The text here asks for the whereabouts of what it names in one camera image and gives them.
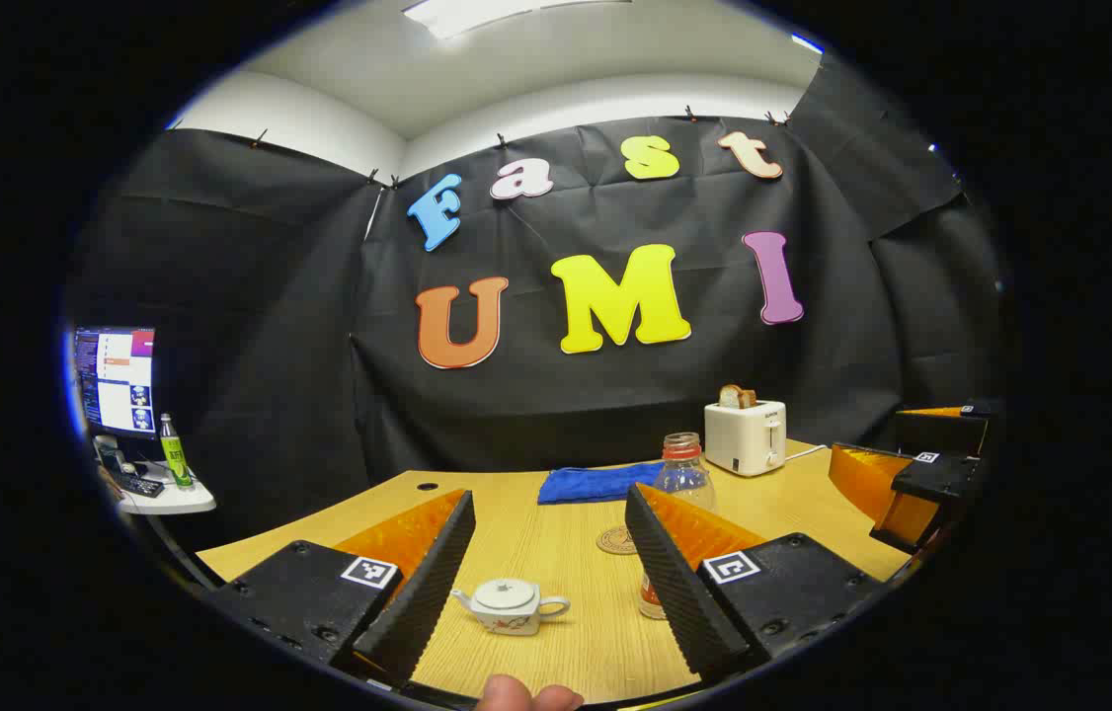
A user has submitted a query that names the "clear plastic water bottle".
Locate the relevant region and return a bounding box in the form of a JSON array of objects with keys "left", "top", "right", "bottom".
[{"left": 640, "top": 432, "right": 718, "bottom": 620}]

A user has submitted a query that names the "green drink bottle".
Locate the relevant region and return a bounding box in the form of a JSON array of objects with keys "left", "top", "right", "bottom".
[{"left": 159, "top": 414, "right": 194, "bottom": 490}]

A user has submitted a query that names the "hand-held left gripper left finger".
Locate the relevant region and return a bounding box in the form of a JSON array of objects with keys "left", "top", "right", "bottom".
[{"left": 210, "top": 489, "right": 478, "bottom": 692}]

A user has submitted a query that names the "computer monitor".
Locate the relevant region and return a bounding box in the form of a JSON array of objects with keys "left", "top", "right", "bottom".
[{"left": 72, "top": 327, "right": 158, "bottom": 440}]

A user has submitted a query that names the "white side table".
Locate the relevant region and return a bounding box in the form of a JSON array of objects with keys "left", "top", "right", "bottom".
[{"left": 102, "top": 464, "right": 217, "bottom": 516}]

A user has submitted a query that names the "ceiling light panel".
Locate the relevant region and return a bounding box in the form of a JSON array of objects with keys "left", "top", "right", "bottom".
[{"left": 402, "top": 0, "right": 631, "bottom": 40}]

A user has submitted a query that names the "white toaster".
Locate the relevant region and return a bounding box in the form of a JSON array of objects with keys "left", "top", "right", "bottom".
[{"left": 704, "top": 399, "right": 788, "bottom": 478}]

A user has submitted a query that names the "black backdrop cloth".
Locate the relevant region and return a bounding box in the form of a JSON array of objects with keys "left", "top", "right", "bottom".
[{"left": 72, "top": 59, "right": 1006, "bottom": 554}]

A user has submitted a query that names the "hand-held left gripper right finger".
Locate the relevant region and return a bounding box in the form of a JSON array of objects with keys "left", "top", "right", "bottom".
[{"left": 623, "top": 482, "right": 891, "bottom": 684}]

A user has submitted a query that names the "white teacup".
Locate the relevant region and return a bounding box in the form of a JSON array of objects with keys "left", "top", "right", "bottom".
[{"left": 450, "top": 578, "right": 572, "bottom": 636}]

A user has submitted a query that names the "blue towel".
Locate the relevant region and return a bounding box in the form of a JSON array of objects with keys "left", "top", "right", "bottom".
[{"left": 537, "top": 462, "right": 666, "bottom": 506}]

